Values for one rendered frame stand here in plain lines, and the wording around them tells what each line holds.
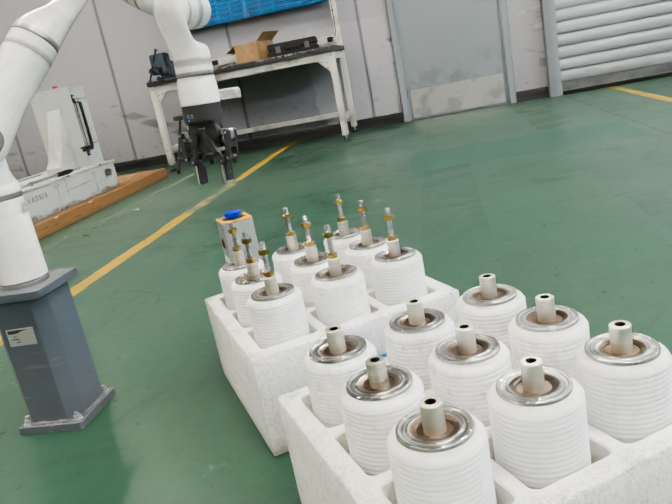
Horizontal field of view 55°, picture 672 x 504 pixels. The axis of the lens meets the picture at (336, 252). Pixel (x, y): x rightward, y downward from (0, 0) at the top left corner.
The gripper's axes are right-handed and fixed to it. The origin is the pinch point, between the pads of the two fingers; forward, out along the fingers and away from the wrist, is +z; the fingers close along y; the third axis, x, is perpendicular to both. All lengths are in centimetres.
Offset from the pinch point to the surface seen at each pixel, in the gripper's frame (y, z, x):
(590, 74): -51, 18, 506
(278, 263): 7.4, 19.4, 5.8
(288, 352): 27.2, 25.8, -17.6
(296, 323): 26.1, 22.6, -13.2
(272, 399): 25.0, 32.9, -21.0
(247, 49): -287, -42, 344
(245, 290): 12.8, 18.9, -10.3
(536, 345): 69, 18, -20
